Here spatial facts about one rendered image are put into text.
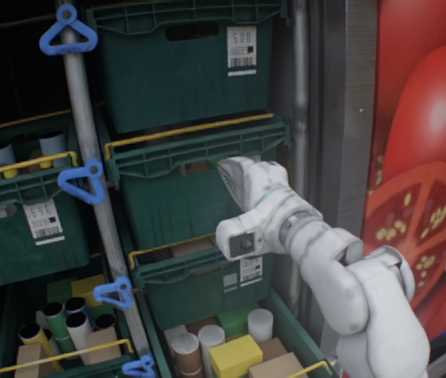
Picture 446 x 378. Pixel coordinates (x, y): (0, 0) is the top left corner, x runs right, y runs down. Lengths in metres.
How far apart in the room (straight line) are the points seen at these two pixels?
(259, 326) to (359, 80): 0.72
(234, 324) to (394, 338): 0.84
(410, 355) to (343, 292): 0.09
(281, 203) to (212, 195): 0.38
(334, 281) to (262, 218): 0.14
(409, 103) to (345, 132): 0.18
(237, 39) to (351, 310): 0.57
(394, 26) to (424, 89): 0.17
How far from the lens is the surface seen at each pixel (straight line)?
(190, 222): 0.83
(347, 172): 0.75
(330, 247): 0.38
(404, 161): 0.86
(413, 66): 0.81
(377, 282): 0.35
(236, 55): 0.76
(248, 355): 1.02
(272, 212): 0.44
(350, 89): 0.70
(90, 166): 0.67
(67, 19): 0.63
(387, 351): 0.35
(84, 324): 1.18
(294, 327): 1.05
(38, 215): 0.77
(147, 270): 0.83
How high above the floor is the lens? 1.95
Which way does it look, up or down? 26 degrees down
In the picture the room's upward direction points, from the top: 4 degrees counter-clockwise
